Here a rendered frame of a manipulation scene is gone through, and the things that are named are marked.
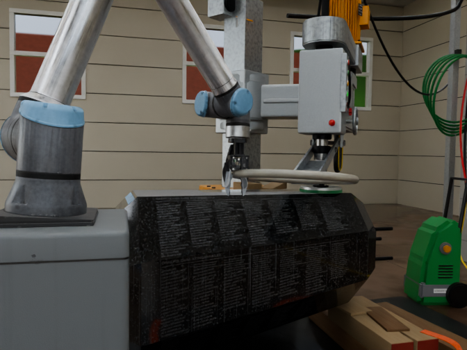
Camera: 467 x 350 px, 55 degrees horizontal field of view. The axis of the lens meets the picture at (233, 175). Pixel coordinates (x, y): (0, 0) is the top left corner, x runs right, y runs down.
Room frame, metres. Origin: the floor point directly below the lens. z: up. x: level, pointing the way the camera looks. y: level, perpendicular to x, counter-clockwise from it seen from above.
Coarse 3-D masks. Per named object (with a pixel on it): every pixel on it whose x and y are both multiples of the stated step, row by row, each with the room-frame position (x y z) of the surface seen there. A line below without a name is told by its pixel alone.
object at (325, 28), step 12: (312, 24) 2.26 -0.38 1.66; (324, 24) 2.23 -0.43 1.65; (336, 24) 2.24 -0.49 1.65; (312, 36) 2.26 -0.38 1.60; (324, 36) 2.23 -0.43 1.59; (336, 36) 2.24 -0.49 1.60; (348, 36) 2.39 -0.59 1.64; (312, 48) 2.39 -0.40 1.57; (324, 48) 2.31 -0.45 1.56; (348, 48) 2.42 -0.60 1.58; (360, 60) 2.92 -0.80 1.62; (360, 72) 3.05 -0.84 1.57
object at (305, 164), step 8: (312, 144) 2.43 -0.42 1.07; (328, 144) 2.54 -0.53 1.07; (336, 144) 2.44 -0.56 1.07; (344, 144) 2.50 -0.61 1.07; (312, 152) 2.38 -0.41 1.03; (336, 152) 2.39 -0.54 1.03; (304, 160) 2.19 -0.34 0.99; (312, 160) 2.29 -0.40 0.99; (328, 160) 2.17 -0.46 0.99; (296, 168) 2.03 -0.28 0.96; (304, 168) 2.17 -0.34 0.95; (312, 168) 2.16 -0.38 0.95; (320, 168) 2.00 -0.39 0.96; (304, 184) 1.96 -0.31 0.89; (312, 184) 1.95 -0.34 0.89
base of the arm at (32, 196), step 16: (16, 176) 1.08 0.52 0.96; (32, 176) 1.05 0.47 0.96; (48, 176) 1.06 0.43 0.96; (64, 176) 1.08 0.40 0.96; (80, 176) 1.14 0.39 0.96; (16, 192) 1.05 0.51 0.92; (32, 192) 1.04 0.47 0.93; (48, 192) 1.05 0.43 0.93; (64, 192) 1.07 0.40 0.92; (80, 192) 1.12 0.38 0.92; (16, 208) 1.04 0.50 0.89; (32, 208) 1.03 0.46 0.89; (48, 208) 1.04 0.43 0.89; (64, 208) 1.06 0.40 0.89; (80, 208) 1.10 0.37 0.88
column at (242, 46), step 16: (240, 0) 3.02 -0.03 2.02; (256, 0) 3.08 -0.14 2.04; (240, 16) 3.02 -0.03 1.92; (256, 16) 3.08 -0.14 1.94; (224, 32) 3.11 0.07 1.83; (240, 32) 3.01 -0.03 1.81; (256, 32) 3.08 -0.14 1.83; (224, 48) 3.11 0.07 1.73; (240, 48) 3.01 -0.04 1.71; (256, 48) 3.08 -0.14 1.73; (240, 64) 3.01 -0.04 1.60; (256, 64) 3.09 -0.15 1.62; (224, 144) 3.10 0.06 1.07; (256, 144) 3.10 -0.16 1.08; (224, 160) 3.10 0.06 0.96; (256, 160) 3.10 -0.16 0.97
